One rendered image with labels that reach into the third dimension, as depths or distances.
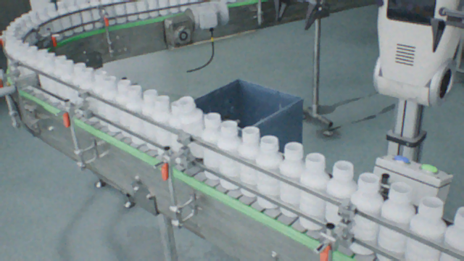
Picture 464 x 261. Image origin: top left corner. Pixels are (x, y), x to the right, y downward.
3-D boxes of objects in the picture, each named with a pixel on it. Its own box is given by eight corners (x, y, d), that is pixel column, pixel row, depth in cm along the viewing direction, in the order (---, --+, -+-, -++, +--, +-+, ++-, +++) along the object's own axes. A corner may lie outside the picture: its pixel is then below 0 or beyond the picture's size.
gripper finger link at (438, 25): (450, 54, 112) (465, 14, 111) (420, 48, 116) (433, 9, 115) (457, 59, 117) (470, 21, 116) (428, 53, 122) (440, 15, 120)
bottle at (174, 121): (199, 155, 133) (193, 99, 126) (191, 167, 128) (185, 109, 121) (179, 152, 135) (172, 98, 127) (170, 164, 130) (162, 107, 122)
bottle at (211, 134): (230, 179, 122) (227, 120, 115) (206, 183, 122) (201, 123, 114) (226, 167, 128) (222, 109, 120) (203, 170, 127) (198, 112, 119)
